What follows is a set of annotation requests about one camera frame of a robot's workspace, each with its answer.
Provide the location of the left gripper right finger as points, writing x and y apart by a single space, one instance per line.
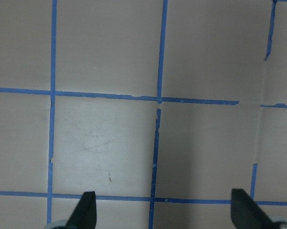
245 213

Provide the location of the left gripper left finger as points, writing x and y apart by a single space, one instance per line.
84 215

